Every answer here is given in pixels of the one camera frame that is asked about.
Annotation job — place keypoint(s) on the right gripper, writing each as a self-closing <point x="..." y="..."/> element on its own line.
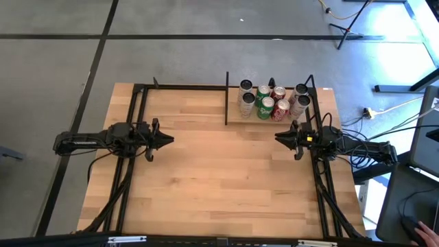
<point x="322" y="142"/>

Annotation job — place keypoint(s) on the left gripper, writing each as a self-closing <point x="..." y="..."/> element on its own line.
<point x="133" y="139"/>

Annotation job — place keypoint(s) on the white Celsius can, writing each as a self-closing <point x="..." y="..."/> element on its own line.
<point x="296" y="111"/>
<point x="245" y="84"/>
<point x="301" y="89"/>
<point x="247" y="108"/>

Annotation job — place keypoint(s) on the red Coca-Cola can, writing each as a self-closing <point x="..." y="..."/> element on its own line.
<point x="278" y="92"/>
<point x="280" y="113"/>

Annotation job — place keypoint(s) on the green Sprite can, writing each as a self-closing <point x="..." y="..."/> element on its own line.
<point x="265" y="111"/>
<point x="263" y="91"/>

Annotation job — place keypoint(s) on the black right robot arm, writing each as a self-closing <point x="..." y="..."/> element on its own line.
<point x="374" y="149"/>

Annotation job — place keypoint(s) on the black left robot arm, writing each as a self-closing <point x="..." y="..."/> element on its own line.
<point x="79" y="142"/>

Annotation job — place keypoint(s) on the white power strip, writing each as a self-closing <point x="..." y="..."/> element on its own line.
<point x="368" y="111"/>

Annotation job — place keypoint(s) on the black desk leg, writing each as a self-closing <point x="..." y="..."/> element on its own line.
<point x="394" y="88"/>

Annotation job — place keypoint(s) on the dark grey desk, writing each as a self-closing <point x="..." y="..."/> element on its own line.
<point x="394" y="206"/>

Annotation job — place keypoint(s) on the black tripod stand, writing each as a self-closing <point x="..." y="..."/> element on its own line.
<point x="347" y="31"/>

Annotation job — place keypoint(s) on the computer monitor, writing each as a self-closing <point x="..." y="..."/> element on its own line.
<point x="423" y="144"/>

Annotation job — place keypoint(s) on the black computer mouse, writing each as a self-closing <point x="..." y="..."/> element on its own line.
<point x="409" y="228"/>

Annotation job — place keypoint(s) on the grey chair leg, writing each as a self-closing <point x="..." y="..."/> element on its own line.
<point x="10" y="152"/>

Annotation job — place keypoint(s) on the person's hand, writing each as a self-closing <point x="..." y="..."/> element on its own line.
<point x="427" y="235"/>

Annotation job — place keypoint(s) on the black aluminium rig frame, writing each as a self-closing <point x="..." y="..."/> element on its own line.
<point x="188" y="87"/>

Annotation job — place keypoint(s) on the silver metal bracket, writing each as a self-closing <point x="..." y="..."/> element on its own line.
<point x="317" y="244"/>
<point x="127" y="239"/>

